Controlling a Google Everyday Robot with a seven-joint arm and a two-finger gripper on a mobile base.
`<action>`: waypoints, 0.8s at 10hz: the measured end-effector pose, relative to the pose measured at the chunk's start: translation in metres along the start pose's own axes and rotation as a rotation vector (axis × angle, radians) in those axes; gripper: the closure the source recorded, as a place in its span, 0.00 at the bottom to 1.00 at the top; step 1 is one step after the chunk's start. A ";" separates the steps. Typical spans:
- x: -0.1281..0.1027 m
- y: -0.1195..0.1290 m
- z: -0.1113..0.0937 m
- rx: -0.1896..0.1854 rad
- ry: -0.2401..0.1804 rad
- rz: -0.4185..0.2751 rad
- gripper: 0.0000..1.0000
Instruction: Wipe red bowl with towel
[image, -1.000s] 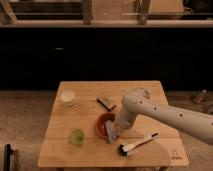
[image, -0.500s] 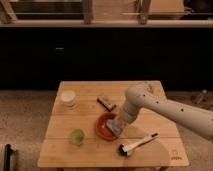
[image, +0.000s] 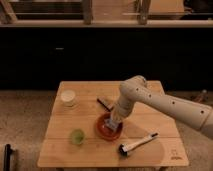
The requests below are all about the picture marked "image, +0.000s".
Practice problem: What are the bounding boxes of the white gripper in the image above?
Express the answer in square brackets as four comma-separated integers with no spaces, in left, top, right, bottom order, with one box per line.
[110,104,131,123]

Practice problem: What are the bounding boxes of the grey white towel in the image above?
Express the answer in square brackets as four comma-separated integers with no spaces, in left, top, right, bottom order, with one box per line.
[105,119,119,131]

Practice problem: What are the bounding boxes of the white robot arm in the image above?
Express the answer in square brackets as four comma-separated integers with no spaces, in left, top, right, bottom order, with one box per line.
[108,75,213,139]

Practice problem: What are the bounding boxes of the red bowl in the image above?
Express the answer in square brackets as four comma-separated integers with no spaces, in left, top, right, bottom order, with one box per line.
[95,113,123,141]

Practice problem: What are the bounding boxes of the white black dish brush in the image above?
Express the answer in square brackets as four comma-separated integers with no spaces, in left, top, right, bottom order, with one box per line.
[118,133,158,157]

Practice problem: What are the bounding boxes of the wooden table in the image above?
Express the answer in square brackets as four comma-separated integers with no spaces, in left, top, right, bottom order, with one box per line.
[38,81,189,168]

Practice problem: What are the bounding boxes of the green cup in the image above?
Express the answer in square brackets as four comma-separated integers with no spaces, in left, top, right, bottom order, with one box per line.
[70,129,85,145]

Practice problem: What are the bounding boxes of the black object floor left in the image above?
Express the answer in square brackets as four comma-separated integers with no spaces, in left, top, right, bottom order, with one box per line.
[3,144,12,171]

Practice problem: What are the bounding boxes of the wooden shelf frame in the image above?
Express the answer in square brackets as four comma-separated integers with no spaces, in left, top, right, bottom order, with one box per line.
[0,0,213,28]

